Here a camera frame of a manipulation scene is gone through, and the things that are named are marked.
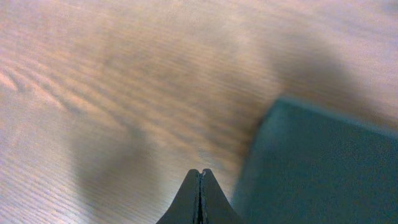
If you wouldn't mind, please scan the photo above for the dark green box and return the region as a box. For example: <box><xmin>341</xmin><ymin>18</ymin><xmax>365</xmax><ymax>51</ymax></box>
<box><xmin>233</xmin><ymin>98</ymin><xmax>397</xmax><ymax>223</ymax></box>

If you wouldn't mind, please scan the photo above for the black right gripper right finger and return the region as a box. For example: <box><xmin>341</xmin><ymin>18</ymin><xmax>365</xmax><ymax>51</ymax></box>
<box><xmin>200</xmin><ymin>169</ymin><xmax>244</xmax><ymax>224</ymax></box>

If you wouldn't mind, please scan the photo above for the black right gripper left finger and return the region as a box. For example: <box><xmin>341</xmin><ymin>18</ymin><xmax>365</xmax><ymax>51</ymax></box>
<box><xmin>157</xmin><ymin>169</ymin><xmax>200</xmax><ymax>224</ymax></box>

